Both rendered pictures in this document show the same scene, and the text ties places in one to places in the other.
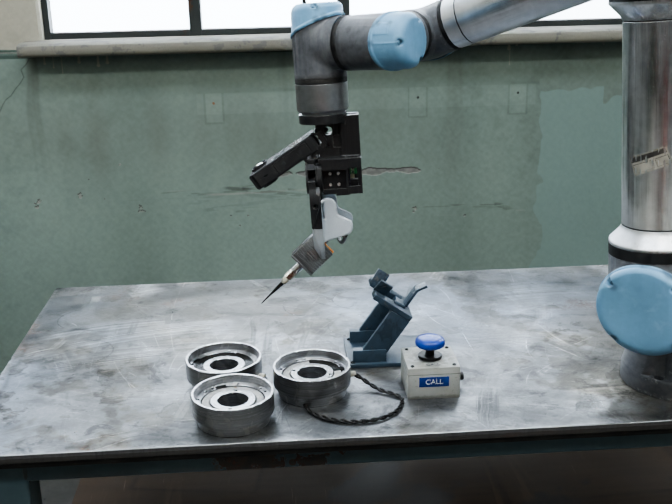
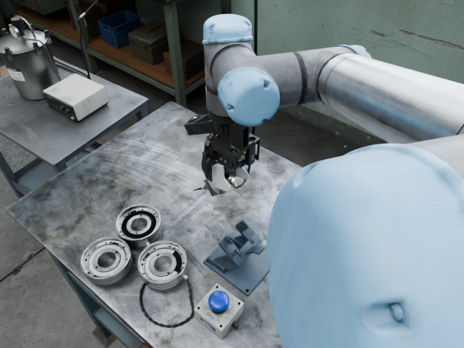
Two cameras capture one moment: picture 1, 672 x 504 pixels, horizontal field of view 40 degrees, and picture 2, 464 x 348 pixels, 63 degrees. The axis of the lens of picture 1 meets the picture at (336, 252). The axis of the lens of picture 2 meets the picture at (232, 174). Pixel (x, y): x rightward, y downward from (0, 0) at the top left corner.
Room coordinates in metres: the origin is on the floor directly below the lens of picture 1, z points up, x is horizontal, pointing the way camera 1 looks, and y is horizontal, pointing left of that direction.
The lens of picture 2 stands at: (0.91, -0.36, 1.55)
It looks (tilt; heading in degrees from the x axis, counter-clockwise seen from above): 46 degrees down; 42
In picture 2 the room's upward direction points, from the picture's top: straight up
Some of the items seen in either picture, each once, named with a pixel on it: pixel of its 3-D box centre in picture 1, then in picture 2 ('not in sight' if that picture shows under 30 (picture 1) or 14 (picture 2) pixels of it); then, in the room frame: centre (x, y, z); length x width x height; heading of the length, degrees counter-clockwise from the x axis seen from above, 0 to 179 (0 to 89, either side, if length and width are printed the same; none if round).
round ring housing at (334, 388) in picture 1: (312, 378); (163, 266); (1.13, 0.04, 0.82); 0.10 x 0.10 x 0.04
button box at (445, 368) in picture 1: (433, 370); (221, 312); (1.14, -0.13, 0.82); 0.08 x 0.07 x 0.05; 94
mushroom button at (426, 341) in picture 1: (430, 353); (219, 304); (1.14, -0.12, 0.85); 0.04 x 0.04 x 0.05
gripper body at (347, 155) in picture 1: (331, 154); (230, 137); (1.32, 0.00, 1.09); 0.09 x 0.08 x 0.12; 89
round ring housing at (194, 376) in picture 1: (224, 370); (139, 226); (1.16, 0.16, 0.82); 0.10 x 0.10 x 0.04
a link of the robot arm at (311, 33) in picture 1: (320, 42); (228, 55); (1.32, 0.02, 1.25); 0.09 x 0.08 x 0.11; 55
